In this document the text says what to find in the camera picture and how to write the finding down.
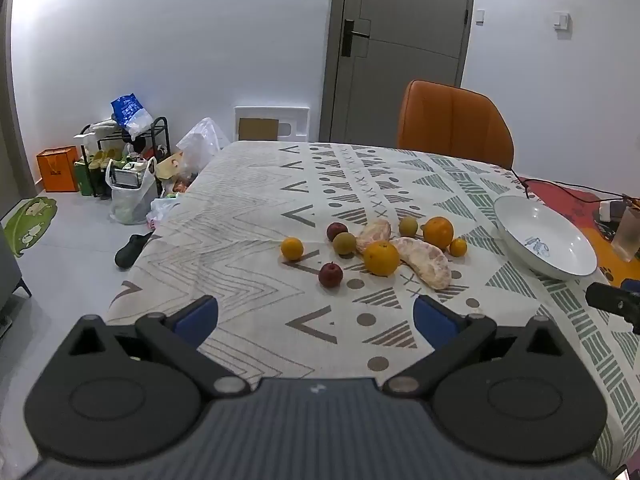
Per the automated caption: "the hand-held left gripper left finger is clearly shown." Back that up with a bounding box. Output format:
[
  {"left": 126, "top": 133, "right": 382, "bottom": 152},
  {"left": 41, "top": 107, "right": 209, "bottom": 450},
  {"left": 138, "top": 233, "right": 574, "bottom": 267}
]
[{"left": 65, "top": 294, "right": 252, "bottom": 399}]

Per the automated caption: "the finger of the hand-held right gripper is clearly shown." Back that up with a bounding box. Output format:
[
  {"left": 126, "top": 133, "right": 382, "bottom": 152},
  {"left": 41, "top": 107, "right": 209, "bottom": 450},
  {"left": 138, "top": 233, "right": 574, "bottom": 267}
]
[{"left": 586, "top": 279, "right": 640, "bottom": 334}]

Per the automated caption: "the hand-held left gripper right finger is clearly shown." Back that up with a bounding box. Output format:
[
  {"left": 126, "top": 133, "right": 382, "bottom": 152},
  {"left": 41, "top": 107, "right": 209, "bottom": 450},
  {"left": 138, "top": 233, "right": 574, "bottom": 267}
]
[{"left": 381, "top": 293, "right": 571, "bottom": 396}]

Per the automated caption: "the large peeled pomelo segment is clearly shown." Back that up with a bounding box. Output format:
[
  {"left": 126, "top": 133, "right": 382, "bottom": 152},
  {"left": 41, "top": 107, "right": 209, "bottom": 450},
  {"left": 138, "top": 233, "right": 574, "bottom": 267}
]
[{"left": 389, "top": 236, "right": 452, "bottom": 291}]

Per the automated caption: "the large orange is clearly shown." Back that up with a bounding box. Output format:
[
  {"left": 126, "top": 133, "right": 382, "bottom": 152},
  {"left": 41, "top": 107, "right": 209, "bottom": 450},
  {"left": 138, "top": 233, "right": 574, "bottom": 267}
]
[
  {"left": 423, "top": 216, "right": 455, "bottom": 250},
  {"left": 363, "top": 241, "right": 401, "bottom": 278}
]

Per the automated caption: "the white plate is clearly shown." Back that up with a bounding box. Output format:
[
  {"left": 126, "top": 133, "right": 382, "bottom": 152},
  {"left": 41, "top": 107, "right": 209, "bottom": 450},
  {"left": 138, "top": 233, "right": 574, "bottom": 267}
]
[{"left": 493, "top": 195, "right": 599, "bottom": 282}]

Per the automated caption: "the small peeled pomelo segment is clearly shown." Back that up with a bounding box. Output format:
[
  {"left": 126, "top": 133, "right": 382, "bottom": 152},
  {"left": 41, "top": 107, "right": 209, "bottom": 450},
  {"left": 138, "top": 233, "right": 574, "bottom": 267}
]
[{"left": 355, "top": 218, "right": 392, "bottom": 255}]

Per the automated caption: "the clear glass cup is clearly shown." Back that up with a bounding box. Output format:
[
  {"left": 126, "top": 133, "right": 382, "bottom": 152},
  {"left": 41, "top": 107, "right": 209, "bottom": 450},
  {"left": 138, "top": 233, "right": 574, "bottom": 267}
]
[{"left": 612, "top": 204, "right": 640, "bottom": 262}]

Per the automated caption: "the white charger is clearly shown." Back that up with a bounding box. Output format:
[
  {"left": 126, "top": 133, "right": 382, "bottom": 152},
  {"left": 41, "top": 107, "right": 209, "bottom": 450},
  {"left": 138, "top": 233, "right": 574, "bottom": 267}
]
[{"left": 598, "top": 200, "right": 629, "bottom": 222}]

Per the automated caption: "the black shoe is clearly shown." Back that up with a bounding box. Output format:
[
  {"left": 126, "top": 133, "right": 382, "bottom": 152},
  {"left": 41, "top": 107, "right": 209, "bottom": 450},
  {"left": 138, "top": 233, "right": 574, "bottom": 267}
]
[{"left": 114, "top": 232, "right": 154, "bottom": 269}]

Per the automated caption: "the patterned tablecloth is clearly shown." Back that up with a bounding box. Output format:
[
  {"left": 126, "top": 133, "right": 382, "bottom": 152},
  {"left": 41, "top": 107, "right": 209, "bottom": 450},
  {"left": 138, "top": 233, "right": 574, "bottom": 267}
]
[{"left": 102, "top": 141, "right": 640, "bottom": 476}]

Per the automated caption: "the pink white plastic bag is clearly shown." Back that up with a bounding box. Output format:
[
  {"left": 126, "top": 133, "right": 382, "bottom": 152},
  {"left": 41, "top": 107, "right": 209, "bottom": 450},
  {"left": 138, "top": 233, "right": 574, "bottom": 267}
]
[{"left": 145, "top": 194, "right": 182, "bottom": 231}]

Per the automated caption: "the red printed mat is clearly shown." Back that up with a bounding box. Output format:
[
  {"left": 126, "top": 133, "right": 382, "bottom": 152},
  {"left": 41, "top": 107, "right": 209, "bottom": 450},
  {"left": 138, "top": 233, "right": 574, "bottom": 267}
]
[{"left": 517, "top": 175, "right": 640, "bottom": 286}]

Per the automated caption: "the clear plastic bag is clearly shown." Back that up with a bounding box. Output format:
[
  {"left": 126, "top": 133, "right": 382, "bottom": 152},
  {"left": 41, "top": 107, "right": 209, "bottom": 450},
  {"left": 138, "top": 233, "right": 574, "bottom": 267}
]
[{"left": 175, "top": 117, "right": 231, "bottom": 182}]

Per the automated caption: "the green box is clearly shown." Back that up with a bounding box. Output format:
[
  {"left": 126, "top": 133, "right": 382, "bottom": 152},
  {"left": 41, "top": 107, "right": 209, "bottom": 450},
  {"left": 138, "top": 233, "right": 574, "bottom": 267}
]
[{"left": 73, "top": 158, "right": 97, "bottom": 197}]

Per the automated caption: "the black metal rack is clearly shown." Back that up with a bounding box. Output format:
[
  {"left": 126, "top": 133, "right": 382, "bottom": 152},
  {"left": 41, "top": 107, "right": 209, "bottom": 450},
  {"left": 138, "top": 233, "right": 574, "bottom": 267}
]
[{"left": 79, "top": 116, "right": 171, "bottom": 197}]

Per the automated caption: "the grey cabinet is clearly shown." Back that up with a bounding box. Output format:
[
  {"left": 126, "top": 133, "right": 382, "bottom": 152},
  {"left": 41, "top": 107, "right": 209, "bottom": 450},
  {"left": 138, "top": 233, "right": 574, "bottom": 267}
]
[{"left": 0, "top": 224, "right": 34, "bottom": 332}]

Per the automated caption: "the green floor mat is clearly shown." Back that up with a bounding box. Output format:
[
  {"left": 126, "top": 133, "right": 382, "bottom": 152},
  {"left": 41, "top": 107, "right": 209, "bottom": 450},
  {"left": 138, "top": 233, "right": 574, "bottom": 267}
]
[{"left": 0, "top": 195, "right": 58, "bottom": 259}]

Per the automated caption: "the brown cardboard sheet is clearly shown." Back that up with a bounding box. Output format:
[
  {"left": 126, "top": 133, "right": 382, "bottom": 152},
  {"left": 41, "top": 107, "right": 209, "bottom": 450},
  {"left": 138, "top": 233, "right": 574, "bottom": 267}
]
[{"left": 238, "top": 117, "right": 280, "bottom": 142}]

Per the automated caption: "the orange leather chair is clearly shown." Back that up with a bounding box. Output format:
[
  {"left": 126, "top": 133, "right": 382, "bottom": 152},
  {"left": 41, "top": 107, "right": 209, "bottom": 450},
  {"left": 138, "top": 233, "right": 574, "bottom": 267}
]
[{"left": 397, "top": 79, "right": 516, "bottom": 171}]

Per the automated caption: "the orange paper bag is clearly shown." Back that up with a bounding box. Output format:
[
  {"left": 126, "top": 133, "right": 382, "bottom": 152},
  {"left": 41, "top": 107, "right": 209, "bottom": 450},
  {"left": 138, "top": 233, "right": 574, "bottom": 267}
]
[{"left": 36, "top": 145, "right": 81, "bottom": 194}]

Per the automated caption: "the white box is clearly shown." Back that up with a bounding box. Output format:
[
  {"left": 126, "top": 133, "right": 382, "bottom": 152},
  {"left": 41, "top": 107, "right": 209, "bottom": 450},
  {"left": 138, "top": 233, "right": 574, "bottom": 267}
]
[{"left": 73, "top": 120, "right": 123, "bottom": 157}]

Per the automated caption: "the blue plastic bag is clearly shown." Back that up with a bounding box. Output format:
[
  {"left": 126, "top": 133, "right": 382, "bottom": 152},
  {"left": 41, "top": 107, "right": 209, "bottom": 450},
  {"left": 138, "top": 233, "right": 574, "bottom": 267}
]
[{"left": 110, "top": 92, "right": 154, "bottom": 139}]

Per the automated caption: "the white framed board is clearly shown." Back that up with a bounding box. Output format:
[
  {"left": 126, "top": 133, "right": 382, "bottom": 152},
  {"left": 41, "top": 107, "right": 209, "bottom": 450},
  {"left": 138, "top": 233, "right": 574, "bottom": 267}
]
[{"left": 233, "top": 105, "right": 310, "bottom": 144}]

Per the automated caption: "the grey side door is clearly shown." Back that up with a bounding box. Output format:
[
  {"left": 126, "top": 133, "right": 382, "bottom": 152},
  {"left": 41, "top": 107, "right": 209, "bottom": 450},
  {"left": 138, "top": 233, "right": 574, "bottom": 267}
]
[{"left": 0, "top": 0, "right": 39, "bottom": 221}]

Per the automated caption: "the black cable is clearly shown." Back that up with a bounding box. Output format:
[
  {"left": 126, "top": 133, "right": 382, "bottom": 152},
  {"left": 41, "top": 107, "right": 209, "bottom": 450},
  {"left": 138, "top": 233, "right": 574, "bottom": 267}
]
[{"left": 509, "top": 166, "right": 640, "bottom": 211}]

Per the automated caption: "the black door handle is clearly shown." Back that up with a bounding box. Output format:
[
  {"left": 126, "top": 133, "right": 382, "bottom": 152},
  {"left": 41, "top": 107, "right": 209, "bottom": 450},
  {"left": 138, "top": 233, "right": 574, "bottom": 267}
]
[{"left": 341, "top": 19, "right": 371, "bottom": 58}]

